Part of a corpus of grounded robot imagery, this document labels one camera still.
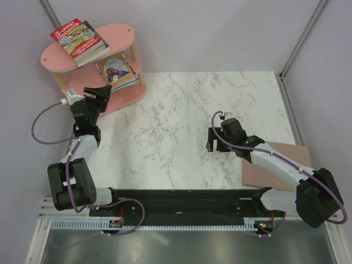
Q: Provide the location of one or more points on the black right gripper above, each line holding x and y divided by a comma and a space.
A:
212, 136

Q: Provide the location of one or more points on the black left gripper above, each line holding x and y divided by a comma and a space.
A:
102, 95

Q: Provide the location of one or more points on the Othello orange book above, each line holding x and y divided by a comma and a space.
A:
113, 61

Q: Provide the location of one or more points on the purple dog book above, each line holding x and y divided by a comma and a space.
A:
122, 77

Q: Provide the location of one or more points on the Nineteen Eighty-Four blue book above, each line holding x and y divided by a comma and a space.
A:
94, 55

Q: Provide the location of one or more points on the red Treehouse book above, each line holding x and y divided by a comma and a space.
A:
64, 36

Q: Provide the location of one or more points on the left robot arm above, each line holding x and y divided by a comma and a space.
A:
70, 180

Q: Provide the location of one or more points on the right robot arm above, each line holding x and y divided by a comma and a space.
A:
315, 196

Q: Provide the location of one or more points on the brown file folder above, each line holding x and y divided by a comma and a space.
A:
286, 178

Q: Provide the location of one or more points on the pink three-tier shelf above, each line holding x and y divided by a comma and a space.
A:
121, 38

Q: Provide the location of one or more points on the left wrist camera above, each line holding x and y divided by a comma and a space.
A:
71, 97

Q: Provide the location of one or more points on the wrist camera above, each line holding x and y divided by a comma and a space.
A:
223, 115
71, 97

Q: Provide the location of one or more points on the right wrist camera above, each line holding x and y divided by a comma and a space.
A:
223, 115

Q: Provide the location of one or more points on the white cable duct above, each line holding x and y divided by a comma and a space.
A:
243, 224

